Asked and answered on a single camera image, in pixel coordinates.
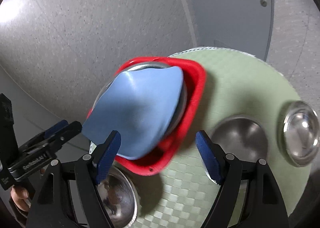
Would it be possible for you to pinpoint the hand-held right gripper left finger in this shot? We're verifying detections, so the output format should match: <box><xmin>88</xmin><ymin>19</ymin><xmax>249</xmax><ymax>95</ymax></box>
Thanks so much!
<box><xmin>25</xmin><ymin>130</ymin><xmax>122</xmax><ymax>228</ymax></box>

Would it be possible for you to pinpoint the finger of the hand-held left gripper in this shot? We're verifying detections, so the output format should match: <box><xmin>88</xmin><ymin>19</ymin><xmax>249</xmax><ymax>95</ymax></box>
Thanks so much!
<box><xmin>51</xmin><ymin>121</ymin><xmax>83</xmax><ymax>149</ymax></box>
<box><xmin>37</xmin><ymin>120</ymin><xmax>70</xmax><ymax>143</ymax></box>

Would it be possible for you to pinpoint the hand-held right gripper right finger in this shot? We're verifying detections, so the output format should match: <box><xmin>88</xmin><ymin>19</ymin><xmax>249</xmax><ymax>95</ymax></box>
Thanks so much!
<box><xmin>196</xmin><ymin>130</ymin><xmax>290</xmax><ymax>228</ymax></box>

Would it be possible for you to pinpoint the light blue cloth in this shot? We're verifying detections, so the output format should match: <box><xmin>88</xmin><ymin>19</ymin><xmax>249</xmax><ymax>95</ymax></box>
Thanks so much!
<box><xmin>82</xmin><ymin>66</ymin><xmax>184</xmax><ymax>161</ymax></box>

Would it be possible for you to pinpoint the red plastic basin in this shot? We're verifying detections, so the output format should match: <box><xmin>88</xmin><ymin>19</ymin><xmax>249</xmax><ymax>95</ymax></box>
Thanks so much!
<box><xmin>86</xmin><ymin>56</ymin><xmax>207</xmax><ymax>176</ymax></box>

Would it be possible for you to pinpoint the person's left hand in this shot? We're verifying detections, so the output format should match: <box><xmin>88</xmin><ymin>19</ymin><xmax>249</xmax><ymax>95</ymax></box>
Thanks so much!
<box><xmin>10</xmin><ymin>185</ymin><xmax>32</xmax><ymax>212</ymax></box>

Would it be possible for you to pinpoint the steel bowl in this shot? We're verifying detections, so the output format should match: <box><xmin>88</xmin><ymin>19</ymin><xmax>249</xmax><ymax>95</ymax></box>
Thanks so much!
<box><xmin>211</xmin><ymin>115</ymin><xmax>269</xmax><ymax>168</ymax></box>
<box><xmin>96</xmin><ymin>63</ymin><xmax>188</xmax><ymax>135</ymax></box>
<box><xmin>96</xmin><ymin>164</ymin><xmax>139</xmax><ymax>228</ymax></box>

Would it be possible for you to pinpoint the green checkered tablecloth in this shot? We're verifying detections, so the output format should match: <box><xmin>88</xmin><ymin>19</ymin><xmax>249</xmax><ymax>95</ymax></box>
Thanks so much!
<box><xmin>89</xmin><ymin>46</ymin><xmax>318</xmax><ymax>228</ymax></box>

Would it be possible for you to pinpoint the shallow steel plate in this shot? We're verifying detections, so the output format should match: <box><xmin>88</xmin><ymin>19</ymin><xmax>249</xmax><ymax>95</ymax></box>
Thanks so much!
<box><xmin>277</xmin><ymin>100</ymin><xmax>320</xmax><ymax>167</ymax></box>

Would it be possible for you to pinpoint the grey door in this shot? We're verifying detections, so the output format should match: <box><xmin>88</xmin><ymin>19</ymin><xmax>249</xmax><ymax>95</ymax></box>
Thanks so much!
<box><xmin>174</xmin><ymin>0</ymin><xmax>273</xmax><ymax>61</ymax></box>

